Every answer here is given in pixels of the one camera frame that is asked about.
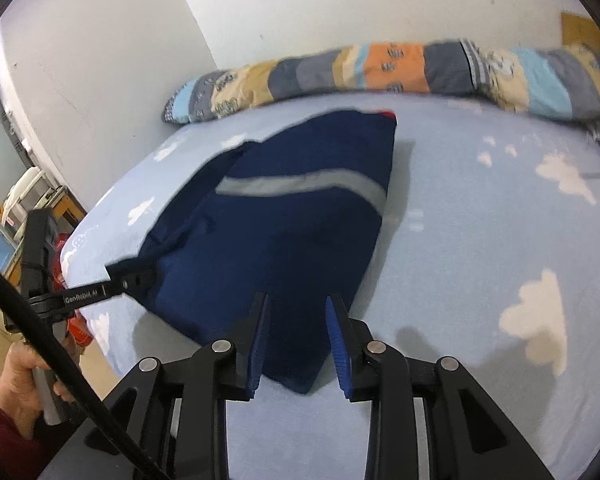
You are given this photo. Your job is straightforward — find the navy work jacket red collar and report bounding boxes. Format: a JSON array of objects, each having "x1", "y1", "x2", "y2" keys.
[{"x1": 137, "y1": 110, "x2": 396, "y2": 393}]

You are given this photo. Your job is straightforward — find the person's left hand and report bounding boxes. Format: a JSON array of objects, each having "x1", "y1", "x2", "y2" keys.
[{"x1": 0, "y1": 341, "x2": 50, "y2": 440}]

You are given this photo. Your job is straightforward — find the red object beside bed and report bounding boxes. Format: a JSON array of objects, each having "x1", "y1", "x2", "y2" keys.
[{"x1": 49, "y1": 231, "x2": 95, "y2": 356}]

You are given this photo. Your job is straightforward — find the wooden cabinet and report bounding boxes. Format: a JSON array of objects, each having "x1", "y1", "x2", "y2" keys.
[{"x1": 0, "y1": 164, "x2": 89, "y2": 286}]

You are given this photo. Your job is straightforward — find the light blue cloud bedsheet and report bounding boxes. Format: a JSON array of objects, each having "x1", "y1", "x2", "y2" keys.
[{"x1": 61, "y1": 93, "x2": 600, "y2": 479}]

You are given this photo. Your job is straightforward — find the colourful striped rolled quilt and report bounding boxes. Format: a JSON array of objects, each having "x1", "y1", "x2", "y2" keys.
[{"x1": 162, "y1": 39, "x2": 600, "y2": 125}]

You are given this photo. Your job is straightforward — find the black cable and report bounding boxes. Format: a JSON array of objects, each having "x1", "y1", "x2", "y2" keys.
[{"x1": 0, "y1": 253, "x2": 171, "y2": 480}]

